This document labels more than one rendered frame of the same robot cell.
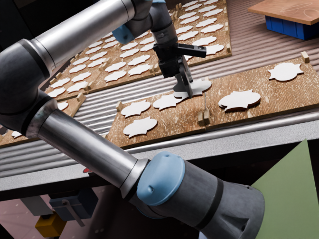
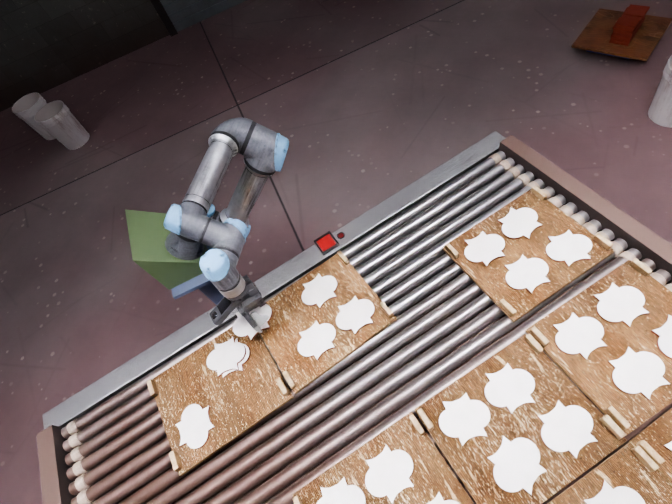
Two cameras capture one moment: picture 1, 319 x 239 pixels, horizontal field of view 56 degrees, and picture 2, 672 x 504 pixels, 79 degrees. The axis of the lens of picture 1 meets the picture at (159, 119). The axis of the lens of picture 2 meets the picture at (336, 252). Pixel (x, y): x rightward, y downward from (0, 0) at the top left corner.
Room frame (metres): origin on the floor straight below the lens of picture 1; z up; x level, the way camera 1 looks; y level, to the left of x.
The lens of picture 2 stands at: (1.73, -0.23, 2.22)
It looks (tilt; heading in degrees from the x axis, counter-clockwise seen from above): 55 degrees down; 148
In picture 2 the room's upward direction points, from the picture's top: 23 degrees counter-clockwise
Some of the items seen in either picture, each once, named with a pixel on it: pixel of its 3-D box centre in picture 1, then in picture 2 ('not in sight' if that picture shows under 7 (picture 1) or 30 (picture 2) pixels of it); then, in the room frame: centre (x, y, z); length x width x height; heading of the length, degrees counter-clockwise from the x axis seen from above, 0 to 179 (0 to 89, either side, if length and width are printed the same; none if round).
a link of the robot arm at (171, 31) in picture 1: (164, 34); (230, 283); (0.97, -0.12, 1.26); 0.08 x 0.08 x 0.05
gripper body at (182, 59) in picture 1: (171, 56); (243, 295); (0.98, -0.12, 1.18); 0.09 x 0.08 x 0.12; 72
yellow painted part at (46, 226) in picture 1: (42, 212); not in sight; (1.04, 0.62, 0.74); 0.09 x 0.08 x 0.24; 69
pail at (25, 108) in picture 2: not in sight; (41, 117); (-3.12, 0.22, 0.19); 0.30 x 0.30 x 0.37
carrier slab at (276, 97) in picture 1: (259, 90); (218, 389); (0.97, -0.39, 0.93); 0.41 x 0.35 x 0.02; 70
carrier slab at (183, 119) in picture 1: (156, 115); (319, 316); (1.10, 0.01, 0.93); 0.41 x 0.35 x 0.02; 72
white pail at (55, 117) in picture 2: not in sight; (64, 126); (-2.69, 0.27, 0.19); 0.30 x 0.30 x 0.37
